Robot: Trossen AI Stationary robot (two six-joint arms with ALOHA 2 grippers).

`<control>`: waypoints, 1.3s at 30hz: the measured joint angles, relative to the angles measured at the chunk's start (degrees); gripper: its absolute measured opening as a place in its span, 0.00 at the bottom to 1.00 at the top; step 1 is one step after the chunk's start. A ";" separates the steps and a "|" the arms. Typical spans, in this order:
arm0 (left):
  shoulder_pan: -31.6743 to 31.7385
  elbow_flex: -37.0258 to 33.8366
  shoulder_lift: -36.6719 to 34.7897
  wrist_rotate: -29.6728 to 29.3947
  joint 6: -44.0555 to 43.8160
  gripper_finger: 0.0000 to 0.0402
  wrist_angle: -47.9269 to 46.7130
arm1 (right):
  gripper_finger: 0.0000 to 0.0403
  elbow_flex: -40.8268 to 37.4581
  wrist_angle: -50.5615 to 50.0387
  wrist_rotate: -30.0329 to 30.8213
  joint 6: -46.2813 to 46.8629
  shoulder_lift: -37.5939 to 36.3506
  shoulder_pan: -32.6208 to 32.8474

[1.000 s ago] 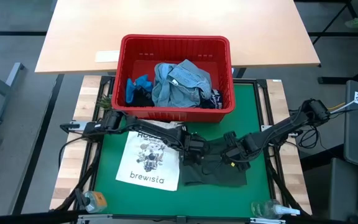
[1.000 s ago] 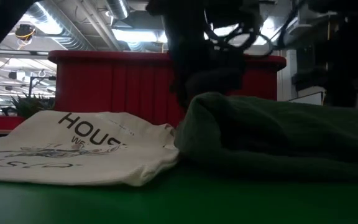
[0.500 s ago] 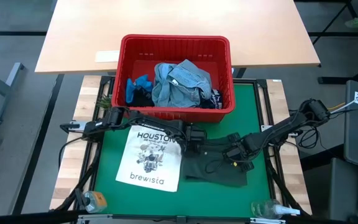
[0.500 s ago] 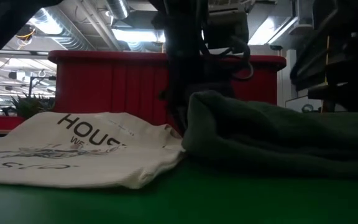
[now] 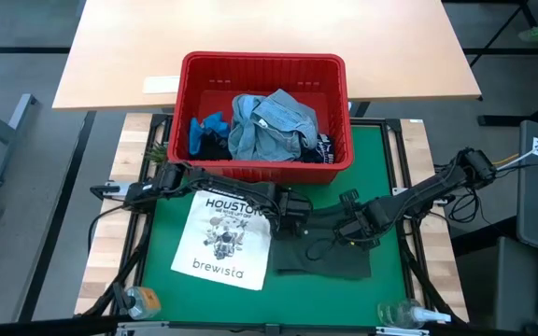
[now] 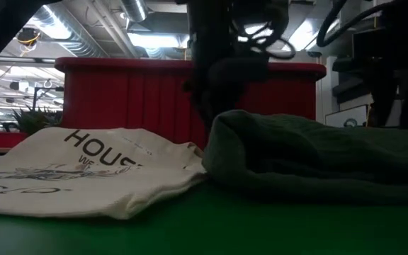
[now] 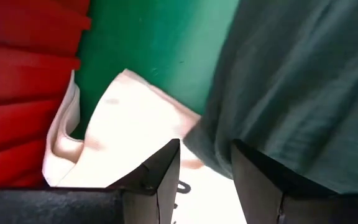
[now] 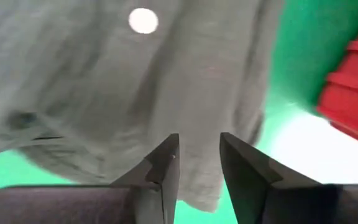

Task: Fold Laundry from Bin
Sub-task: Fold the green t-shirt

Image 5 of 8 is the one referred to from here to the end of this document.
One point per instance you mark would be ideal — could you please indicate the bright blue cloth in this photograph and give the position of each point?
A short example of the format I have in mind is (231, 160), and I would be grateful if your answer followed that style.
(199, 135)

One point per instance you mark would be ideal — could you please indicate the small potted plant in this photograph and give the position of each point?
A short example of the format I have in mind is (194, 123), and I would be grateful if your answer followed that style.
(158, 153)

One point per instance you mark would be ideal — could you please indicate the dark green shirt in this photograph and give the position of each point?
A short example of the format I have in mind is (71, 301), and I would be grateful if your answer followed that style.
(325, 268)

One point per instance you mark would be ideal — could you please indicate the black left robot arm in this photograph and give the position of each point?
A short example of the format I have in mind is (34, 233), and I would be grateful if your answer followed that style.
(231, 189)

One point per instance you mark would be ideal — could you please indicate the light blue denim garment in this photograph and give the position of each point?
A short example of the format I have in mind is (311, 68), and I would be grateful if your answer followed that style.
(273, 135)

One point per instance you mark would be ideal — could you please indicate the red plastic laundry bin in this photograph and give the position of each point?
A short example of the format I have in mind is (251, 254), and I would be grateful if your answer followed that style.
(259, 70)

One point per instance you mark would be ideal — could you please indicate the grey metal desk leg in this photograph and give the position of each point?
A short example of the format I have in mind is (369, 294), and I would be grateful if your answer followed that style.
(12, 126)

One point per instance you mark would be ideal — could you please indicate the black printed garment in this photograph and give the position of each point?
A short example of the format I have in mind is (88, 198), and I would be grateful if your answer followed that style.
(320, 149)

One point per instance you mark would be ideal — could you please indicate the green table mat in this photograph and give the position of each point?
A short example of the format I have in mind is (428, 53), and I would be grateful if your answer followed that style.
(297, 303)

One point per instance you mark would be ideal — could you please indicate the white rectangular label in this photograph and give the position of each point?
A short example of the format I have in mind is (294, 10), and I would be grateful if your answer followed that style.
(161, 84)

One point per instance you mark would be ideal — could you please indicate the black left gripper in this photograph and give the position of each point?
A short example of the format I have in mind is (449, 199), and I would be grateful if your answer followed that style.
(294, 212)

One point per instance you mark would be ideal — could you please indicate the light wooden desk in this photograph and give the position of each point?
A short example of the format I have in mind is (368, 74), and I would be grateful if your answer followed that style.
(157, 37)

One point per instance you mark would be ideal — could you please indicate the black metal stand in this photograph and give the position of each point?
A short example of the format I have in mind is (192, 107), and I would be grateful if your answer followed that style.
(502, 120)

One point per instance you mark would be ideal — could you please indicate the clear bottle orange label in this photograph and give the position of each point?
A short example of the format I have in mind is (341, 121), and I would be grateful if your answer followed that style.
(145, 303)

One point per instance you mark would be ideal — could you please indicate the black metal table frame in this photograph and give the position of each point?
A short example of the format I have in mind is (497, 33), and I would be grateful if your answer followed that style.
(392, 126)

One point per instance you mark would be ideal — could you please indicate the clear spray bottle white nozzle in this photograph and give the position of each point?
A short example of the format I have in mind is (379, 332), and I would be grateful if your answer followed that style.
(400, 312)

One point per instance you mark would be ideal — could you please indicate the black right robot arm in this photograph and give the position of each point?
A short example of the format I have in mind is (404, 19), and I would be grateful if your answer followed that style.
(418, 193)

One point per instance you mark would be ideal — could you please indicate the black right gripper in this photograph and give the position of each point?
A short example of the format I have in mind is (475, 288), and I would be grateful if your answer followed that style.
(362, 224)

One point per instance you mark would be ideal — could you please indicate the white printed tote bag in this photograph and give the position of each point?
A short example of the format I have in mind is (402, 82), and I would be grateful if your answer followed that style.
(189, 252)

